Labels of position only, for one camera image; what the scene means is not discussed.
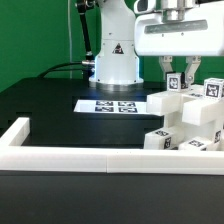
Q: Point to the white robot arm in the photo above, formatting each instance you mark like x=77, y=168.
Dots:
x=117, y=63

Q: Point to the white chair back part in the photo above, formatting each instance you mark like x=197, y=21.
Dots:
x=194, y=107

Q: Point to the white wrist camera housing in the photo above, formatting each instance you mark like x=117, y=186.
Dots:
x=146, y=6

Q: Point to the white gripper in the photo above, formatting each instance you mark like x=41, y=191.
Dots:
x=181, y=28

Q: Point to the white chair seat part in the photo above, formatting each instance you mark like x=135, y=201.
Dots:
x=212, y=130

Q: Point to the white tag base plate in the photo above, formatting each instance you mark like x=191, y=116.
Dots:
x=113, y=107

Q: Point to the black pole with clamp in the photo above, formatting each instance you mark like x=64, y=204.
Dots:
x=82, y=7

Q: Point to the white U-shaped frame fence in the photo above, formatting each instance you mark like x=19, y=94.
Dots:
x=14, y=155

